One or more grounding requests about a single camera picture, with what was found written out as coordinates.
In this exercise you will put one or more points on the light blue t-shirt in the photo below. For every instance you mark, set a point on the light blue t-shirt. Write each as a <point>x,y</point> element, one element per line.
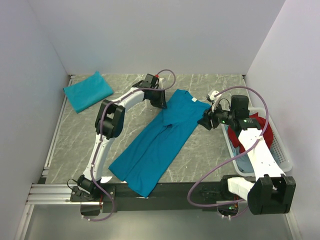
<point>243,162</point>

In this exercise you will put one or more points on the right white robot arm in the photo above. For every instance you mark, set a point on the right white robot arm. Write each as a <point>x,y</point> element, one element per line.
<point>272,191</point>

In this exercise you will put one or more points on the folded teal t-shirt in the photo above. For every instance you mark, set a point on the folded teal t-shirt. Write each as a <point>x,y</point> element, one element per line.
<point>88,92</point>

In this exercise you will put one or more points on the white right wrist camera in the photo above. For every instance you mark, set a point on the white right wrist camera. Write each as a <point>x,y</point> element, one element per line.
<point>213,97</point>

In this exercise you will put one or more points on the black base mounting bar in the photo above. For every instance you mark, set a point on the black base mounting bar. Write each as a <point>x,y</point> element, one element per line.
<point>165,196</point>

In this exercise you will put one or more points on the aluminium rail frame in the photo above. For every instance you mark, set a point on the aluminium rail frame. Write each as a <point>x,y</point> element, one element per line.
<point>41,193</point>

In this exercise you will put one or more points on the white plastic laundry basket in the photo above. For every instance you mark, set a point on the white plastic laundry basket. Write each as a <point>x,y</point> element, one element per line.
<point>277,150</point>

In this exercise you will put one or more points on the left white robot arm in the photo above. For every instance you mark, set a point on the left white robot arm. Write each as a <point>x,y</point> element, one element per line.
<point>109,124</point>

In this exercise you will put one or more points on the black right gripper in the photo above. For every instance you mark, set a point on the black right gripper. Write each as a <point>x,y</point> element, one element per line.
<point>205,120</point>

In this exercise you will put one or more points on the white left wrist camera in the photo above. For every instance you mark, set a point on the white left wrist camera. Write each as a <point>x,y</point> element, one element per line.
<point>159,82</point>

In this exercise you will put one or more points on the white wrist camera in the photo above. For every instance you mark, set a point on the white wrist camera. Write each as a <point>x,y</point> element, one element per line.
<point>159,82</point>
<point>213,97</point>

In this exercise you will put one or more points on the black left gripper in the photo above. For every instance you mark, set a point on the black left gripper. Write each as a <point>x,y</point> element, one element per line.
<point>161,103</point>

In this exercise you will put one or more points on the blue polo t-shirt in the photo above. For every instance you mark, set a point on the blue polo t-shirt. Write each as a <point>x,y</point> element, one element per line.
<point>145,160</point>

